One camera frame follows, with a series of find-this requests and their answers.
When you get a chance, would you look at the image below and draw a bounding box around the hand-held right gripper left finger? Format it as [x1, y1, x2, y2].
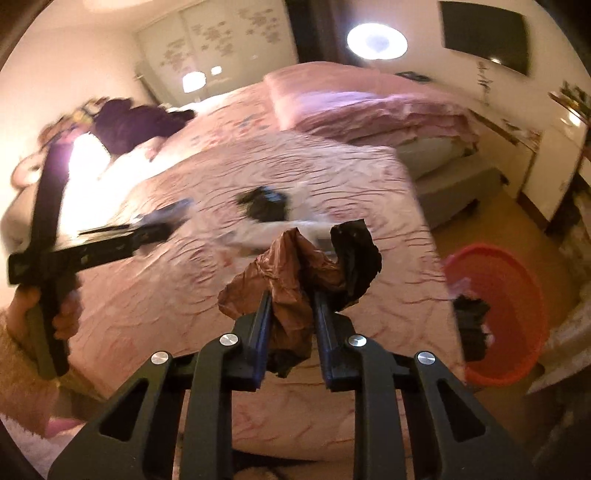
[48, 291, 273, 480]

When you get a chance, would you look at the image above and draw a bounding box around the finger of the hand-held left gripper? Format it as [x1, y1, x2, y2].
[129, 220, 184, 257]
[78, 198, 192, 237]

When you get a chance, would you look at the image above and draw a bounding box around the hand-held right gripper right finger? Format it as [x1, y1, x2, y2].
[310, 291, 522, 480]

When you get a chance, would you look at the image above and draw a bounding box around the brown paper bag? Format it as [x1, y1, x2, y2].
[217, 227, 352, 365]

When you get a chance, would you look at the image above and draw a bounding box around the black plastic bag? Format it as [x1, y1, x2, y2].
[329, 219, 384, 312]

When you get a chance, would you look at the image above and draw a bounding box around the white tissue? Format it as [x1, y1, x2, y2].
[222, 215, 333, 252]

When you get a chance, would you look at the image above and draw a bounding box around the red plastic basket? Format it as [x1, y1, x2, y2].
[443, 244, 549, 387]

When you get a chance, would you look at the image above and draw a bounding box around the person's left hand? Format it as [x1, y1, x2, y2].
[7, 286, 81, 352]

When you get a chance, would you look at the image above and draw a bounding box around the purple plush toy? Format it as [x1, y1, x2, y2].
[92, 98, 195, 153]

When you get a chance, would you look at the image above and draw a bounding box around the pink floral bed sheet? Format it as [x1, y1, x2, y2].
[106, 80, 296, 185]

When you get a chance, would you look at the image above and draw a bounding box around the bedside lamp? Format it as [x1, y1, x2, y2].
[180, 69, 208, 95]

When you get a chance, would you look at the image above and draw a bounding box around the rose-pattern bedspread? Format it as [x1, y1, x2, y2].
[60, 145, 467, 462]

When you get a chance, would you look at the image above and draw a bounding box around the floral sliding wardrobe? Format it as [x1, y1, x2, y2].
[134, 0, 301, 100]

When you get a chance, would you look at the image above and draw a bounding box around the pink pillow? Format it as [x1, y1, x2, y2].
[263, 62, 402, 132]

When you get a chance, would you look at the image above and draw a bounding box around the pale green mattress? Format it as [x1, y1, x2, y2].
[397, 138, 478, 178]

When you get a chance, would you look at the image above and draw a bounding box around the pink folded quilt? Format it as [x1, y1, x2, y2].
[295, 88, 481, 155]

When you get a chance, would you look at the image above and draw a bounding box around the white desk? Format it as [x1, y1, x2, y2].
[466, 104, 543, 199]

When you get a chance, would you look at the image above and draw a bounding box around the white cabinet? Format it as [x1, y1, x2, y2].
[517, 92, 591, 232]

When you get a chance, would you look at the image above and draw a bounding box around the rose in vase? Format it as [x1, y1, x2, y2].
[473, 60, 495, 100]

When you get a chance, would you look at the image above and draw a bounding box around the grey bed frame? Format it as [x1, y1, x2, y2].
[416, 159, 504, 232]

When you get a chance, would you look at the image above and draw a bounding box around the ring light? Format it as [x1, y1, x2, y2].
[346, 23, 409, 60]

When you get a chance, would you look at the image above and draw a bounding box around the wall television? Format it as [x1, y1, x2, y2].
[438, 1, 529, 77]

